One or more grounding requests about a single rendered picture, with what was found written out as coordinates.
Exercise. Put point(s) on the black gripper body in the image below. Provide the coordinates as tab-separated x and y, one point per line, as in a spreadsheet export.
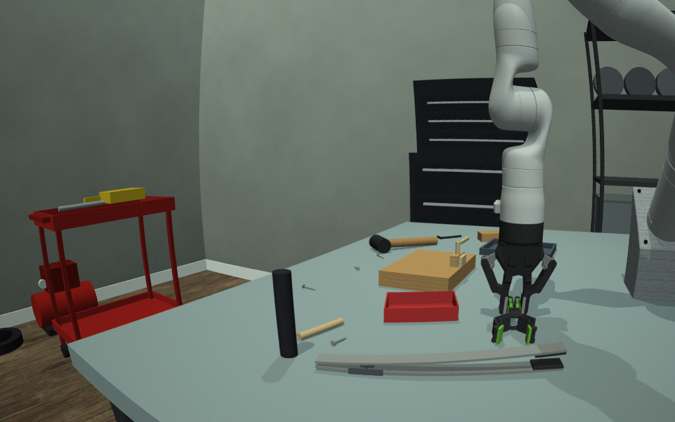
528	240

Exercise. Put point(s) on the black mallet with wooden handle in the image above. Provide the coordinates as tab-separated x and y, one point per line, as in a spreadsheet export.
383	245

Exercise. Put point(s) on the black cylinder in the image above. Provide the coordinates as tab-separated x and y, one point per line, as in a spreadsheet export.
285	315

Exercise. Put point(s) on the red open tray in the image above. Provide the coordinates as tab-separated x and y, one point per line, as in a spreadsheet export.
434	306

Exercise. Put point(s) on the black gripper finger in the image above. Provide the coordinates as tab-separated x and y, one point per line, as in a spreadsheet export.
548	265
487	263

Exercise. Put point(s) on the light brown wooden board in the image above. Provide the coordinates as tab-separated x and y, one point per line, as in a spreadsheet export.
426	270

